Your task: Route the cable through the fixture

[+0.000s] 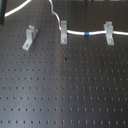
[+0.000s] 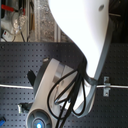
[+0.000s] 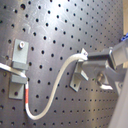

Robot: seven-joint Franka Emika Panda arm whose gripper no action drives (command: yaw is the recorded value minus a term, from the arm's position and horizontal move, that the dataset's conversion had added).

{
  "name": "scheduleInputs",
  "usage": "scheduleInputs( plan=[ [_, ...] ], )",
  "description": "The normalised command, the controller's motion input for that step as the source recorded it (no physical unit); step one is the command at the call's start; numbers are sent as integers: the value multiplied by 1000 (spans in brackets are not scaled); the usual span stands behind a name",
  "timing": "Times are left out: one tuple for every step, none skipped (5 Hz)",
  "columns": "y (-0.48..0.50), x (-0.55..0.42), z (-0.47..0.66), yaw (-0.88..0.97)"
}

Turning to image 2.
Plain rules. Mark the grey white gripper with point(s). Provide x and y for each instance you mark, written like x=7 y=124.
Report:
x=59 y=91

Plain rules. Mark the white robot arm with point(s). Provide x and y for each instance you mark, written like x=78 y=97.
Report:
x=87 y=24

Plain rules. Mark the black perforated board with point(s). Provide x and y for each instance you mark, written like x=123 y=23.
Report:
x=16 y=59

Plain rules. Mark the small black clip fixture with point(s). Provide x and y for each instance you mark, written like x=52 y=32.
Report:
x=24 y=107

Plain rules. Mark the blue object at corner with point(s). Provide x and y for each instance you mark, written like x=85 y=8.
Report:
x=2 y=120

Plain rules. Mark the grey metal cable clip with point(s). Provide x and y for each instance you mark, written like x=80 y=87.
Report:
x=106 y=87

